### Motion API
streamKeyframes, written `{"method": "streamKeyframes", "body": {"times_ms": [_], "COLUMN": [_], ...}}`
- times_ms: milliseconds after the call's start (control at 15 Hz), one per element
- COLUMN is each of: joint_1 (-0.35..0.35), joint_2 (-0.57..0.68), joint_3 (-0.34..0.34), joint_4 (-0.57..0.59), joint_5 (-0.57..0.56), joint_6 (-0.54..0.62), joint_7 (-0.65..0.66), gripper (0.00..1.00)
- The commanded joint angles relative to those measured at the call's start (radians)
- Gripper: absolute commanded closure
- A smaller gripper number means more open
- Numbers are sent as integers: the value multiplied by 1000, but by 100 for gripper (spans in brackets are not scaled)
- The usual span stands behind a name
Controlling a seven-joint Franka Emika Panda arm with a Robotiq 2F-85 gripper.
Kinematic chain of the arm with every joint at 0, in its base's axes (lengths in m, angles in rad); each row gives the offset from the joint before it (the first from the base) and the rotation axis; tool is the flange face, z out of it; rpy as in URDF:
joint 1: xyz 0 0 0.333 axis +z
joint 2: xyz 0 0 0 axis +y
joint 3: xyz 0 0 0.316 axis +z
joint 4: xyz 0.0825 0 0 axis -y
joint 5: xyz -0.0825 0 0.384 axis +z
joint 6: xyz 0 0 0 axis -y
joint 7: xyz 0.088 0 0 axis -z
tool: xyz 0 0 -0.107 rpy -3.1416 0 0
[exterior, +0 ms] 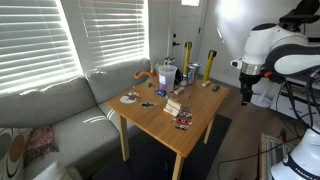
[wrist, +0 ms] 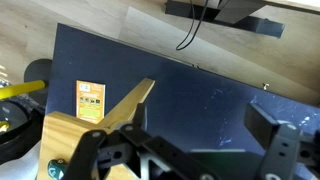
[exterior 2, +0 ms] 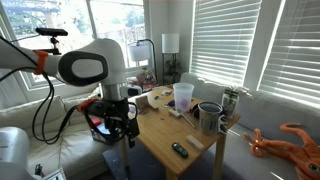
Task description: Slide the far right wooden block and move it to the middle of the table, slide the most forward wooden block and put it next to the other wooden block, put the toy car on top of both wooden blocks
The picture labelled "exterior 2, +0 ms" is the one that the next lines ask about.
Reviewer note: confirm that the arc lamp white shade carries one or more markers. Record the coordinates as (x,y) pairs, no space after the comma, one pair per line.
(138,52)

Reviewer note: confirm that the colourful stuffed toy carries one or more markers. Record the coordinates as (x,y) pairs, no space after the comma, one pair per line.
(147,78)

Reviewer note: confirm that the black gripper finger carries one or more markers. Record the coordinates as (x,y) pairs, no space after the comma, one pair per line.
(132,141)

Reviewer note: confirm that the grey cup with barcode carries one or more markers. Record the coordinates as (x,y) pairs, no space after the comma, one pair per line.
(209,120)

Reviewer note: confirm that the red box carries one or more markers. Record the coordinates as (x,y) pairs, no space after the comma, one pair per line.
(95,121)

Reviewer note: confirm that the white second robot base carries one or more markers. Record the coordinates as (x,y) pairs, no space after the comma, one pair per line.
(13,153)

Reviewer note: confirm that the white leather sofa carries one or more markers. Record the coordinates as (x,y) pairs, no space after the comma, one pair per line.
(73,153)

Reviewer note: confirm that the green houseplant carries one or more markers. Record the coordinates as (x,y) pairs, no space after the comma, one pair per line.
(172,66)

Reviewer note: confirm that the white framed window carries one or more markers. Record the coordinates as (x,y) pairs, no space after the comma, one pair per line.
(66,16)

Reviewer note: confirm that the thin white stick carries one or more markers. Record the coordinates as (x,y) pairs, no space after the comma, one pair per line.
(188,121)

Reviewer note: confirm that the black small sticker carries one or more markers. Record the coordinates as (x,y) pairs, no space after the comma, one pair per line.
(156,97)

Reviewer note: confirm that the white flat panel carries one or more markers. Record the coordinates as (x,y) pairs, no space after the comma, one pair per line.
(55,175)

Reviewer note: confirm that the orange squid plush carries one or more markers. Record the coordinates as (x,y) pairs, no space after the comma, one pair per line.
(300,153)

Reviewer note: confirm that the blue toy car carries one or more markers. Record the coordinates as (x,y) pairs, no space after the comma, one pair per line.
(171,103)

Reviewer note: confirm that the light wooden block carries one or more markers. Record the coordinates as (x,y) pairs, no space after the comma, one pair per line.
(195,142)
(175,113)

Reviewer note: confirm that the translucent plastic cup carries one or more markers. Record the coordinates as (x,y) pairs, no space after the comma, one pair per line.
(183,96)

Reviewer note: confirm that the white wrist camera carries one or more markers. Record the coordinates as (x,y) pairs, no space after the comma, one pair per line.
(131,91)

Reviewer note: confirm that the green toy car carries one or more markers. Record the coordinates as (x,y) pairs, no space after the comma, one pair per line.
(180,150)

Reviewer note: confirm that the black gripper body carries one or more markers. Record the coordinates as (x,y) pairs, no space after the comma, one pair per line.
(116,113)

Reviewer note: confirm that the white plastic object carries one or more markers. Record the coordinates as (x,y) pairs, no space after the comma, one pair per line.
(222,126)

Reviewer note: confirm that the black round object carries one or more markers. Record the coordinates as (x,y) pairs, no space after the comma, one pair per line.
(195,112)

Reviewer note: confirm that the black camera on tripod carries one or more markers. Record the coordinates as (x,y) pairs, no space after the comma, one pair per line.
(51,32)

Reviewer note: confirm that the white shade floor lamp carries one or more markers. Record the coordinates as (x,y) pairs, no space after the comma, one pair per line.
(170,43)

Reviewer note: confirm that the white window blind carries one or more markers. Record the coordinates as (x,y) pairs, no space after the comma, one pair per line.
(293,50)
(223,40)

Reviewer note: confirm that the dark rug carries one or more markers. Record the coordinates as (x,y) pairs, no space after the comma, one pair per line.
(143,166)

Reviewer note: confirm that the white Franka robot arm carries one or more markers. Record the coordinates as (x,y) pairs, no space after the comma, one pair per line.
(100,50)

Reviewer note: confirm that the grey fabric sofa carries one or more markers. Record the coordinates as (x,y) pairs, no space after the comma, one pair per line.
(266,110)

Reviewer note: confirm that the wooden table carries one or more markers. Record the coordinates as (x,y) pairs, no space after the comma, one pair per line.
(166,133)

